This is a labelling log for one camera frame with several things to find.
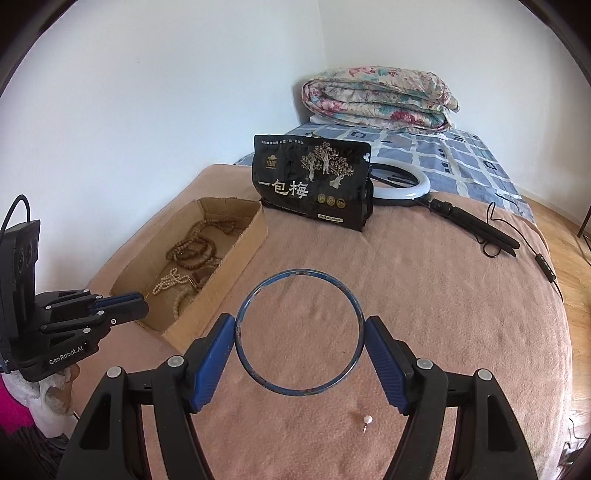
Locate pink-brown blanket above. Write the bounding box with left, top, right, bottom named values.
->
left=69, top=163, right=574, bottom=480

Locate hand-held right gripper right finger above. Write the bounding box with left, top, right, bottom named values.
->
left=365, top=316, right=539, bottom=480

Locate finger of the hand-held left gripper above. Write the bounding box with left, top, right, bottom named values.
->
left=42, top=288, right=149, bottom=315
left=40, top=306, right=150, bottom=340

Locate red strap wristwatch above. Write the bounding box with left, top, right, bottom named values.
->
left=188, top=267, right=219, bottom=291

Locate black printed snack bag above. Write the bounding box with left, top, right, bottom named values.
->
left=251, top=133, right=374, bottom=232

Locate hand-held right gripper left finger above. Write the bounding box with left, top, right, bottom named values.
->
left=68, top=314, right=236, bottom=480

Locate cardboard box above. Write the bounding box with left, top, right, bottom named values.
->
left=110, top=197, right=270, bottom=353

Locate small pearl bracelet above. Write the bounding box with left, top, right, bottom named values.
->
left=152, top=267, right=193, bottom=320

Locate folded floral quilt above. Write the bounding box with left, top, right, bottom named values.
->
left=300, top=66, right=461, bottom=135

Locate ring light with black stand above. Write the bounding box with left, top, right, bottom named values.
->
left=368, top=161, right=522, bottom=258

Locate thin blue bangle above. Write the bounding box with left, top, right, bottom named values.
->
left=234, top=269, right=366, bottom=397

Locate blue checked bedsheet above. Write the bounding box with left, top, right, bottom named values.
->
left=233, top=121, right=537, bottom=223

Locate long brown wooden bead strand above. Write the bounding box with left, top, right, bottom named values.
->
left=165, top=220, right=237, bottom=274

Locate pink cloth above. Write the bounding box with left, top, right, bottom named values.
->
left=0, top=387, right=34, bottom=432

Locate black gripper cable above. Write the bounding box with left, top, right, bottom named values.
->
left=0, top=195, right=31, bottom=233

